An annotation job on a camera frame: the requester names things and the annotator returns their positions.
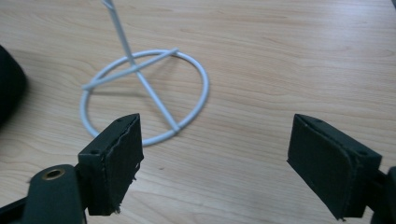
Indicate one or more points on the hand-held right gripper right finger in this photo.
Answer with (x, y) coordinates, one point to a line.
(330, 168)

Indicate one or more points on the black rounded object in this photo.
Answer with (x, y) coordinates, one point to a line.
(9, 85)

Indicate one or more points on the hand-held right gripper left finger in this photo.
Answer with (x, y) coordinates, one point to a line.
(107, 174)

